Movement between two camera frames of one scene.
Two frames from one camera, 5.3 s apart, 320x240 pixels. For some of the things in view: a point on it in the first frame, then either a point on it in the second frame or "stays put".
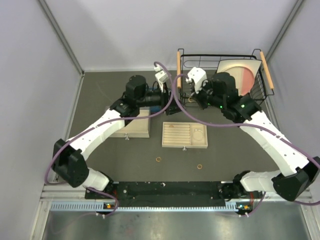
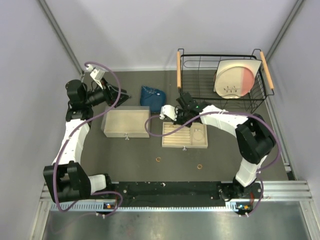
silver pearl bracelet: [198, 135] stays put
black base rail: [164, 192] stays put
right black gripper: [197, 96] to [177, 122]
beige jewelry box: [136, 128] stays put
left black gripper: [173, 107] to [111, 94]
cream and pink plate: [244, 72] stays put
